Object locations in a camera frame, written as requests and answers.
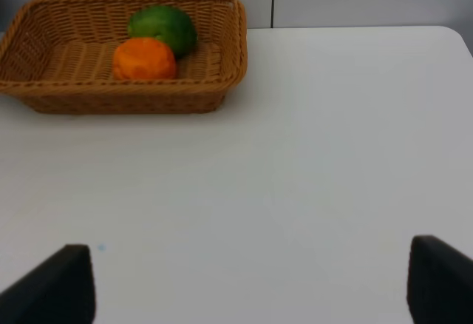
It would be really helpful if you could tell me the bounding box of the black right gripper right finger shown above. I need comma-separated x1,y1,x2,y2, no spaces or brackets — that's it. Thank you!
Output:
406,235,472,324

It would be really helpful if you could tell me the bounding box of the orange mandarin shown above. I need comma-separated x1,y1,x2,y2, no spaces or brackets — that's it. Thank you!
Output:
112,38,177,80

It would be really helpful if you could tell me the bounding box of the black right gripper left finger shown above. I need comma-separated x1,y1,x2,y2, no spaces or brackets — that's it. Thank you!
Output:
1,244,96,324

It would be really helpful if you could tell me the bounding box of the green lime fruit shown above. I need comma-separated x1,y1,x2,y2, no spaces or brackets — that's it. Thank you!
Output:
128,5,198,58

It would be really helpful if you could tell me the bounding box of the light orange wicker basket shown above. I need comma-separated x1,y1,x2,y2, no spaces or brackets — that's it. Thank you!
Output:
1,0,248,115

